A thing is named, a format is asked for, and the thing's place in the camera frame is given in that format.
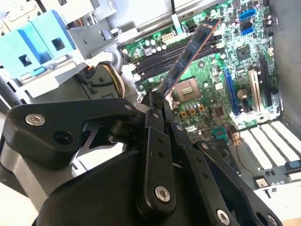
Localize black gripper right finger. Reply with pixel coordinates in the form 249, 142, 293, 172
163, 100, 283, 226

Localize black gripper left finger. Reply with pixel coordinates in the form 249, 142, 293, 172
4, 90, 178, 219

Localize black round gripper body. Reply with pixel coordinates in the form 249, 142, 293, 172
35, 150, 214, 226

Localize dark blue RAM stick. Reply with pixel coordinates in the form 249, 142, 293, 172
157, 17, 222, 101

